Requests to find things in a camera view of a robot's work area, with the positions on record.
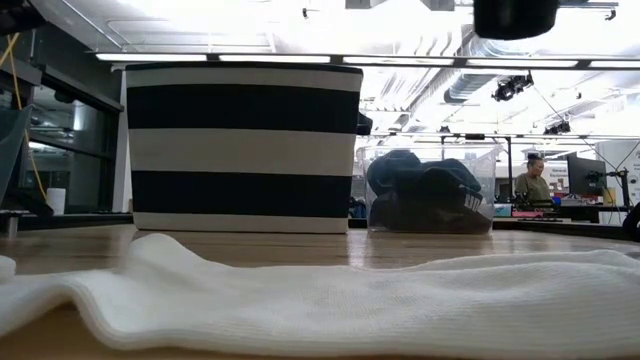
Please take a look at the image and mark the plain dark navy cloth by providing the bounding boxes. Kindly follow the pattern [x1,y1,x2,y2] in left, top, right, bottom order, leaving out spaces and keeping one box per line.
[367,149,482,201]

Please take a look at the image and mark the navy boxers with lettered waistband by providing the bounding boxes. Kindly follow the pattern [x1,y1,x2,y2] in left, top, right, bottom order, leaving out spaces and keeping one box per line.
[368,182,495,234]

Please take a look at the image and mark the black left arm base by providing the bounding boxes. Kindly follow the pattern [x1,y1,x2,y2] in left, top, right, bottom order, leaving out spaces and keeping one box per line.
[0,188,55,239]

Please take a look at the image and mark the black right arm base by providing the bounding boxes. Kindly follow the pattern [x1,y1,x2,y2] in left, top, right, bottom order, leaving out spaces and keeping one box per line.
[622,202,640,244]

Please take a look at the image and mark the black white striped fabric basket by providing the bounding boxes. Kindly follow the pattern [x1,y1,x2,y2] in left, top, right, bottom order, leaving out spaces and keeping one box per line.
[124,60,374,235]

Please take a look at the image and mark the large white ribbed sock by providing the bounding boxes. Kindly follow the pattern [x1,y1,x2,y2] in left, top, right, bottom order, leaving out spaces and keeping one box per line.
[0,232,640,359]

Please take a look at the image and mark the clear plastic bin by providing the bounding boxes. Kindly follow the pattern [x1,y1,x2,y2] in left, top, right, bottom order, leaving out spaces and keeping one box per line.
[358,143,500,236]

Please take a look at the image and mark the person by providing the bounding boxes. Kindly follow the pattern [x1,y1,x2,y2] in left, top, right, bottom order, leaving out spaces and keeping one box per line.
[514,152,554,205]

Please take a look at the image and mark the background work desk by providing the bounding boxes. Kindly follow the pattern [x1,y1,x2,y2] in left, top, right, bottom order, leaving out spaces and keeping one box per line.
[492,199,632,227]

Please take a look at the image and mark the black computer monitor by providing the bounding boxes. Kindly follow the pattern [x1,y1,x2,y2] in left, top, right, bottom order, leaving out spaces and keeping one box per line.
[567,152,609,197]

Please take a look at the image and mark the white paper cup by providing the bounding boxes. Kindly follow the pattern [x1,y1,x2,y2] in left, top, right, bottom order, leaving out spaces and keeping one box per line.
[45,187,67,216]

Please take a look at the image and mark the small white cloth piece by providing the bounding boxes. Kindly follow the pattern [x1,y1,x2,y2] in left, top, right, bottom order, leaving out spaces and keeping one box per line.
[0,254,18,284]

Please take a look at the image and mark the overhead metal frame bar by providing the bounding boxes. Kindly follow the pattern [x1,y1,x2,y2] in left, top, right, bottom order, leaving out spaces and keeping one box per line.
[94,51,640,70]

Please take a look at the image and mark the black metal frame stand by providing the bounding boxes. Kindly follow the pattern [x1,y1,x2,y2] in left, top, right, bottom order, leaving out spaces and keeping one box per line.
[439,132,514,201]

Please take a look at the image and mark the white post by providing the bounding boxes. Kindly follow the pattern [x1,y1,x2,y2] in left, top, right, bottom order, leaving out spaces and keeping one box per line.
[112,64,134,214]

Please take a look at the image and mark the small black ceiling-mounted camera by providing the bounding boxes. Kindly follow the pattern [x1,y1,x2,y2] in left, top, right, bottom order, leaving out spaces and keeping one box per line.
[543,119,572,136]

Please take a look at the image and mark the yellow cable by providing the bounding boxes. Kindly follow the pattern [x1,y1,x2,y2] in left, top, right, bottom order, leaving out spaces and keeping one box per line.
[0,32,49,201]

